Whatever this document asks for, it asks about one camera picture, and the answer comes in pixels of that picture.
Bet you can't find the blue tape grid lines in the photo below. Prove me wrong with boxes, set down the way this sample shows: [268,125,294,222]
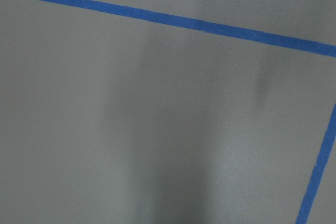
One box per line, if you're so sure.
[39,0,335,223]

